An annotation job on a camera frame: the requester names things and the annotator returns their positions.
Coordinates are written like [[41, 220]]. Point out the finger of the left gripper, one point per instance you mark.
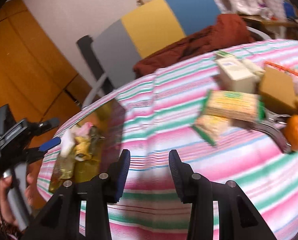
[[38, 153], [47, 125]]

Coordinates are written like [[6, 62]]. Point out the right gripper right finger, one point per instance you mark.
[[238, 217]]

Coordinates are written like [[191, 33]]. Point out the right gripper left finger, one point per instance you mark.
[[79, 211]]

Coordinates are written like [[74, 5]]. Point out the white foam block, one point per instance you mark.
[[68, 143]]

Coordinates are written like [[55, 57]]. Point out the orange mandarin fruit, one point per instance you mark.
[[291, 132]]

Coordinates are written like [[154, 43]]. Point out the weidan cracker packet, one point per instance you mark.
[[233, 105]]

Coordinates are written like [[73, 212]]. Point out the cream tall carton box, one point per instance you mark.
[[235, 76]]

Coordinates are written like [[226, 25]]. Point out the person left hand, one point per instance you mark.
[[33, 196]]

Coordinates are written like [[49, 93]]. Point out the wooden wardrobe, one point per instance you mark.
[[36, 80]]

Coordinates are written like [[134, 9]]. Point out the gold tin tray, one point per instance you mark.
[[93, 154]]

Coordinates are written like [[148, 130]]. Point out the grey yellow blue chair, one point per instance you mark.
[[112, 54]]

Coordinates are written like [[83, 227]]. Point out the cream rolled sock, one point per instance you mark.
[[254, 69]]

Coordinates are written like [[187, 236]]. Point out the orange plastic rack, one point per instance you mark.
[[282, 68]]

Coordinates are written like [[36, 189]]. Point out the green yellow medicine box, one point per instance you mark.
[[220, 54]]

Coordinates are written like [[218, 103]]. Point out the dark red puffer jacket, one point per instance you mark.
[[229, 30]]

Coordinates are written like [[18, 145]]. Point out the wooden side desk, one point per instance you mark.
[[286, 29]]

